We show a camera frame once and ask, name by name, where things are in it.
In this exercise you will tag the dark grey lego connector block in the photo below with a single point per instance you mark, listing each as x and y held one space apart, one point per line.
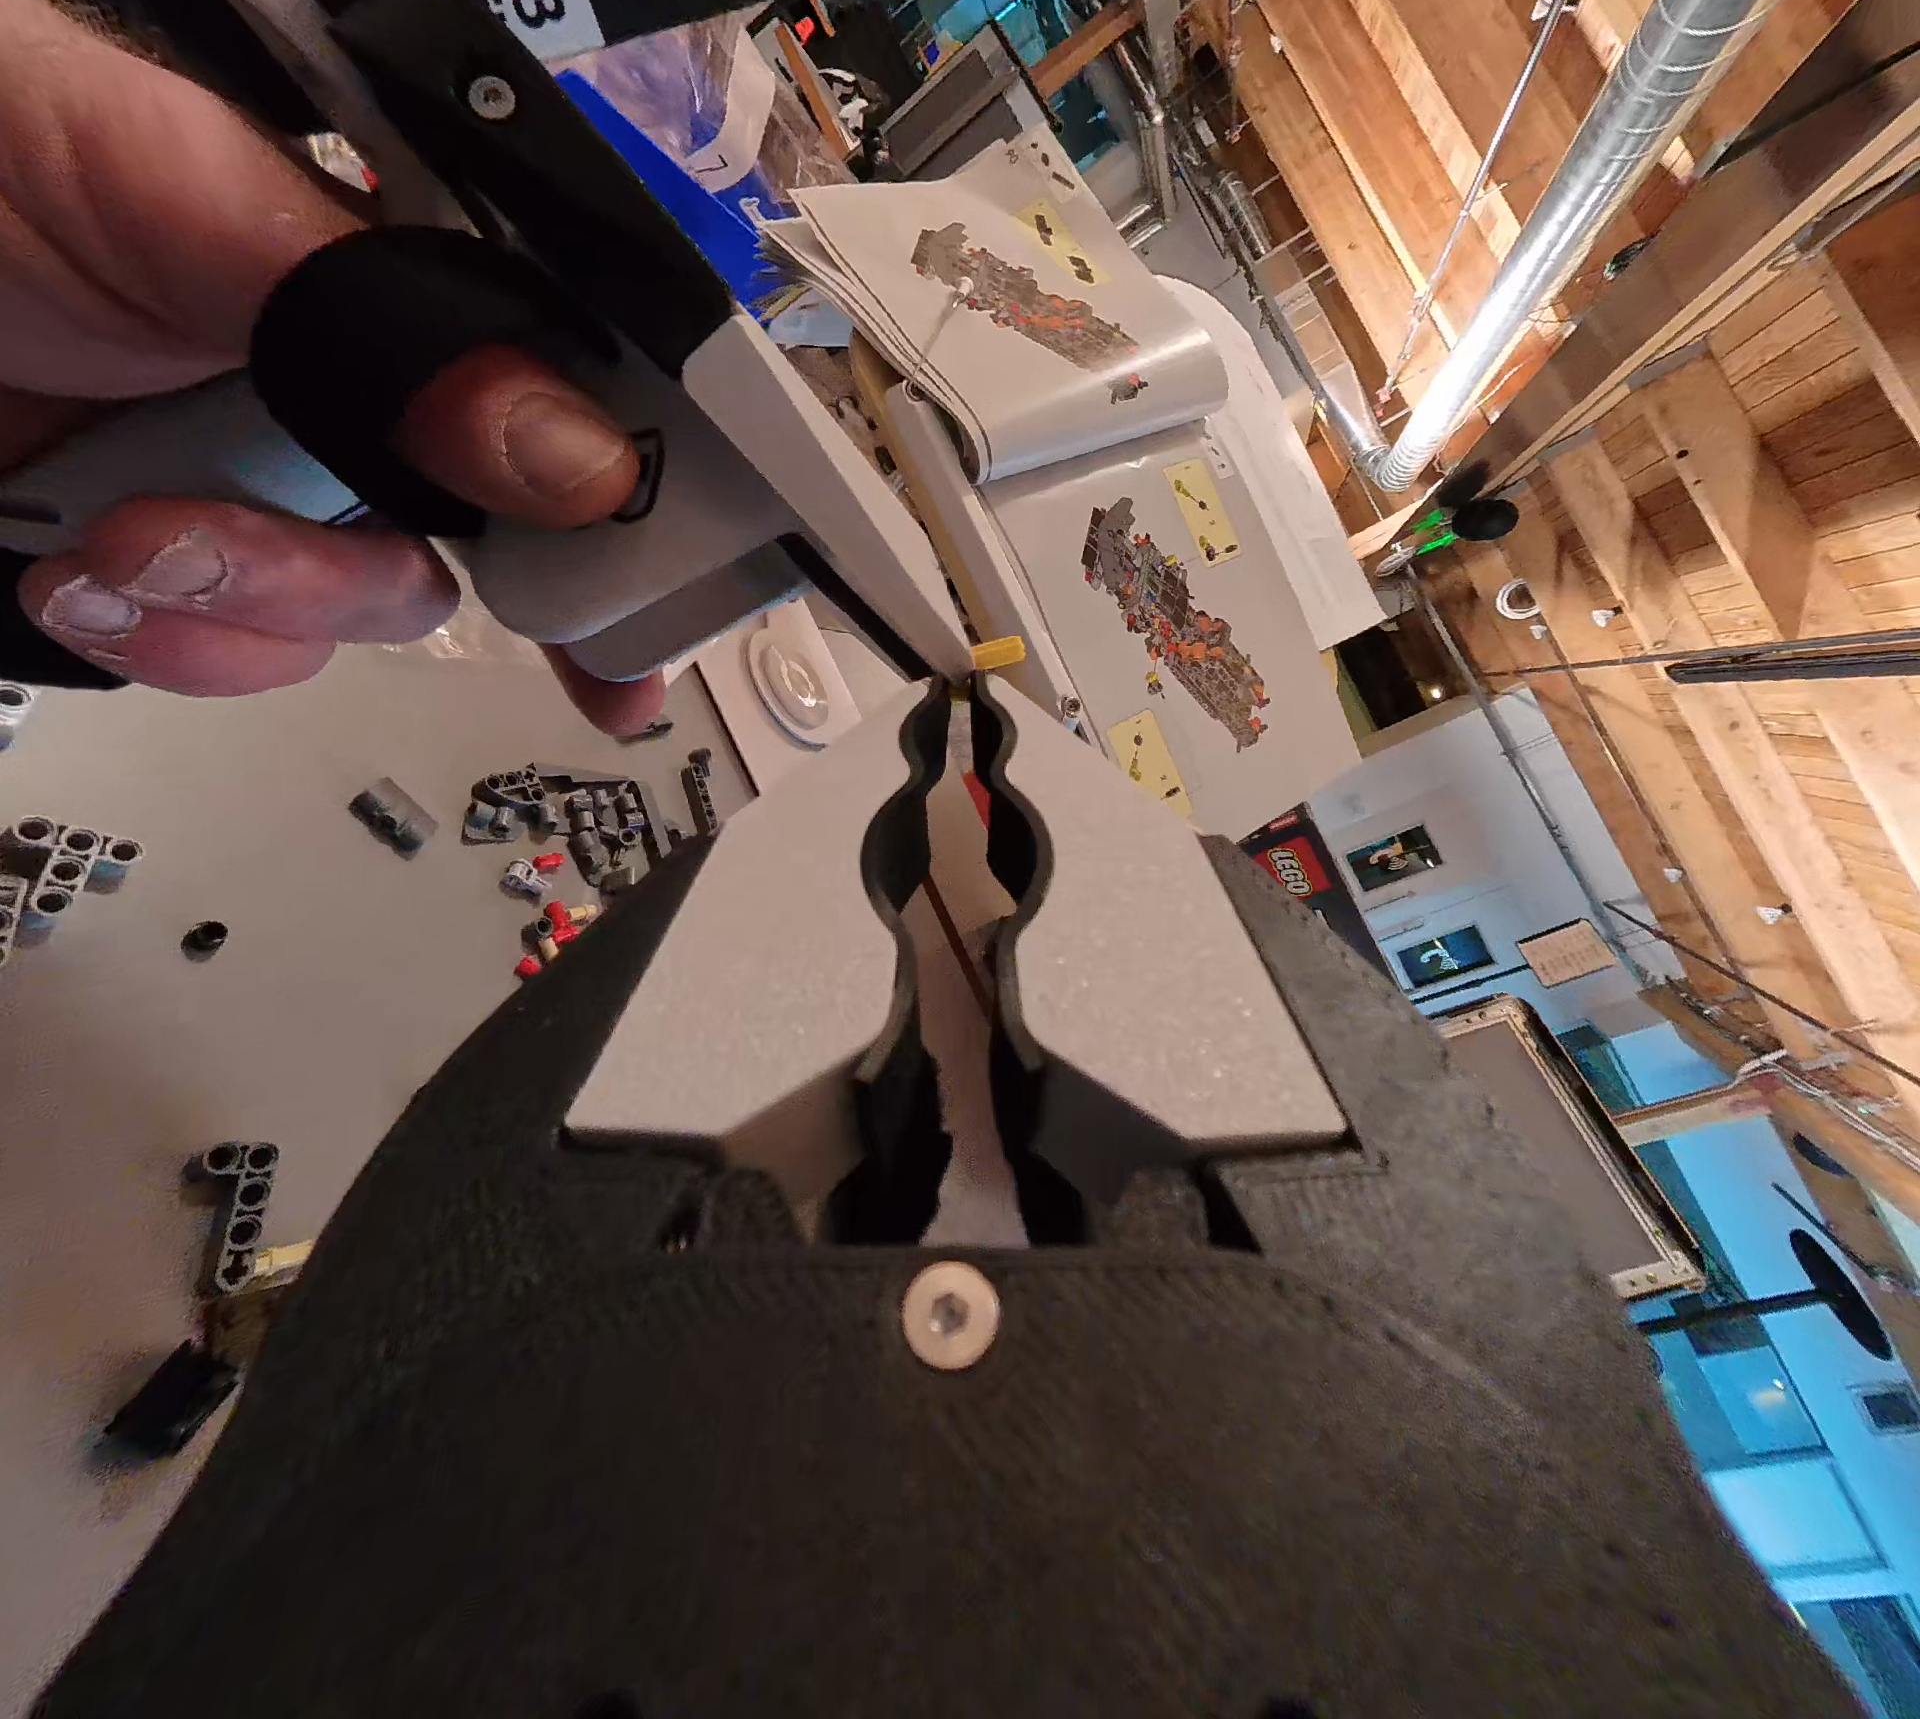
393 816

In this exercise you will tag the crumpled clear plastic bags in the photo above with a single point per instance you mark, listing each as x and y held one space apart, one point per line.
704 98

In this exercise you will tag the lego instruction booklet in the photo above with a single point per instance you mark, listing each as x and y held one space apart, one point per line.
1171 368

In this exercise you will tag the blue plastic bin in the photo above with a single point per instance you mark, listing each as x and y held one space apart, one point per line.
675 188

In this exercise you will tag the silver ventilation duct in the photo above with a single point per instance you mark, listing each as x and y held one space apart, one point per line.
1650 98

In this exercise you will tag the grey framed monitor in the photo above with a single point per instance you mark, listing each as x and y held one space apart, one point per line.
1561 1134

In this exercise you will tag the light grey lego beam assembly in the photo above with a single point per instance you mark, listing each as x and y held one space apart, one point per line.
60 856

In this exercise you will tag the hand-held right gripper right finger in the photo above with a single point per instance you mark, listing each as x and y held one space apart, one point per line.
1185 1000

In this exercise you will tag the black square lego bracket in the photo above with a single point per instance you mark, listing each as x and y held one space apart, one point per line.
172 1403

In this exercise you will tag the dark grey L-shaped lego beam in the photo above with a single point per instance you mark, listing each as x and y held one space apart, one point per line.
240 1223

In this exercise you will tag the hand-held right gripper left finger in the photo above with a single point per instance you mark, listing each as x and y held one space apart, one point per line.
751 1000

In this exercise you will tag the framed wall picture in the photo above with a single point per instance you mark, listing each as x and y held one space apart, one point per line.
1442 958
1394 856

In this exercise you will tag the pile of lego pieces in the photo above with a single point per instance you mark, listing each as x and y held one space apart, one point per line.
585 820

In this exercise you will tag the person's left hand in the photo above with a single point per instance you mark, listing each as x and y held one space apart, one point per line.
120 248

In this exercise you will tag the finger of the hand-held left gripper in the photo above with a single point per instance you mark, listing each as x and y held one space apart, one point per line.
794 458

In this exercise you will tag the yellow lego pin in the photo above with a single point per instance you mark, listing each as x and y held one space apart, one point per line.
1000 652

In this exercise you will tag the black cardboard set box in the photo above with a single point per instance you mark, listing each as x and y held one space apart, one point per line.
1299 880

